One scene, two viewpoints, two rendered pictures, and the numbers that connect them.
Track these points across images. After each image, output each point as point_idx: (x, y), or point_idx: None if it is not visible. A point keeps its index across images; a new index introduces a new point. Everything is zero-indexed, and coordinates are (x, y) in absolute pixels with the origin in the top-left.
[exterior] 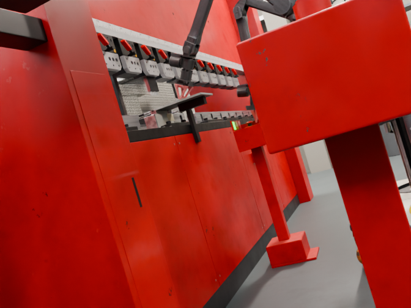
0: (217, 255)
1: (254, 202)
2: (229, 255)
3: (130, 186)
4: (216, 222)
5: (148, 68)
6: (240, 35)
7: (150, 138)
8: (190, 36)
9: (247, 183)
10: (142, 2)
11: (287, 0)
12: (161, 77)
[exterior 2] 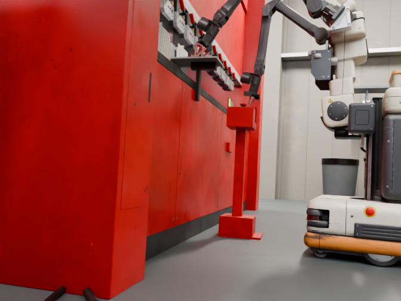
0: (180, 200)
1: (217, 181)
2: (188, 208)
3: (147, 78)
4: (188, 174)
5: (178, 21)
6: (260, 30)
7: (166, 66)
8: (224, 7)
9: (218, 162)
10: None
11: (320, 2)
12: (183, 37)
